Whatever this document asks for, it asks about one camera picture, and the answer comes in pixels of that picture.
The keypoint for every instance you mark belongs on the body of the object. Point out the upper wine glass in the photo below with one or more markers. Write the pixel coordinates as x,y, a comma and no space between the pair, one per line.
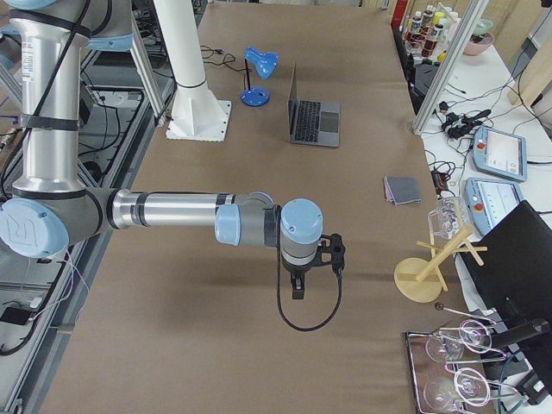
449,343

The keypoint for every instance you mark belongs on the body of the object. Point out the lower wine glass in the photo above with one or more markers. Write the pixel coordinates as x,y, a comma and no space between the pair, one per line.
466,390

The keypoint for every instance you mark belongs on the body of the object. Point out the metal wire glass rack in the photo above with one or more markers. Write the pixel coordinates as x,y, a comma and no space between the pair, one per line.
423,369

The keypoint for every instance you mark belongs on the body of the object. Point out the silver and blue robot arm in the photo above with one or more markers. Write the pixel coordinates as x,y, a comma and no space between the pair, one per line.
52,209

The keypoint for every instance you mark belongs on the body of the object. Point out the wooden mug tree stand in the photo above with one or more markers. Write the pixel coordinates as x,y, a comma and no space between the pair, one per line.
421,280

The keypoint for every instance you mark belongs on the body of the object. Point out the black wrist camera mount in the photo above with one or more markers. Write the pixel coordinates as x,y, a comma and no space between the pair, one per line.
330,252

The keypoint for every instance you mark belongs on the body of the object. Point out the grey laptop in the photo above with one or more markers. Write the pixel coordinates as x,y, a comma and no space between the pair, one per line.
312,123

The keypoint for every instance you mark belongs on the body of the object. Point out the bottle rack with bottles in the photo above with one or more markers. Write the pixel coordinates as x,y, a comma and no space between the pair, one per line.
427,29

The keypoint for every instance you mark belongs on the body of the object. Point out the small black electronic box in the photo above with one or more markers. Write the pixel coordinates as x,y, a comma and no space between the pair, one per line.
440,180

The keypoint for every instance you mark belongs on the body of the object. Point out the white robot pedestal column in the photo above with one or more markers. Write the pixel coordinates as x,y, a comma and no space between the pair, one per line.
196,113

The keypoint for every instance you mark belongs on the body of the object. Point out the lower teach pendant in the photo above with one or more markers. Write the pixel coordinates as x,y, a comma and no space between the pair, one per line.
489,201

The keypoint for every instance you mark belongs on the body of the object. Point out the wine glass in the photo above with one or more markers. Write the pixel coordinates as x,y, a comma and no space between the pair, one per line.
466,390
449,343

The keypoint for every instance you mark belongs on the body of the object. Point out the blue desk lamp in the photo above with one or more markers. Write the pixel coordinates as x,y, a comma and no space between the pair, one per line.
264,64

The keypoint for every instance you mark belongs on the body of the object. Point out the black monitor panel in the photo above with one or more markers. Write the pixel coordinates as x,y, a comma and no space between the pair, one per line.
515,280

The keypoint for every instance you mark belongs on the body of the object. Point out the green bowl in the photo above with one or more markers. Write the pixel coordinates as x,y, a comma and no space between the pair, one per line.
483,26

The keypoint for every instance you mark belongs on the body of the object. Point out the grey folded cloth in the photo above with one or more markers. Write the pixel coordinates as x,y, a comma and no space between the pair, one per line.
401,190

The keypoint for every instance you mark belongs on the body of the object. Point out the clear glass mug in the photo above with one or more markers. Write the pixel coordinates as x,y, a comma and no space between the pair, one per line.
448,217

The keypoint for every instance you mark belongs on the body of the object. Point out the teach pendant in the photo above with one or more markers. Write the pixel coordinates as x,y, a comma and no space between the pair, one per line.
489,201
501,154

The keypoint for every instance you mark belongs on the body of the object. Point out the aluminium frame post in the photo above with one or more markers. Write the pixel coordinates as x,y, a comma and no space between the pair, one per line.
465,28

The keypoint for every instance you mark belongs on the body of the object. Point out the pink bowl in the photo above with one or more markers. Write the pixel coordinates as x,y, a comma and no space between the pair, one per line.
478,44

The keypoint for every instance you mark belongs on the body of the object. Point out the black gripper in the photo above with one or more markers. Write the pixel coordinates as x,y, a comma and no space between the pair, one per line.
297,272

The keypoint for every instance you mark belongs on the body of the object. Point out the upper teach pendant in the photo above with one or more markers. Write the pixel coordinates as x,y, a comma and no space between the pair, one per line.
501,154

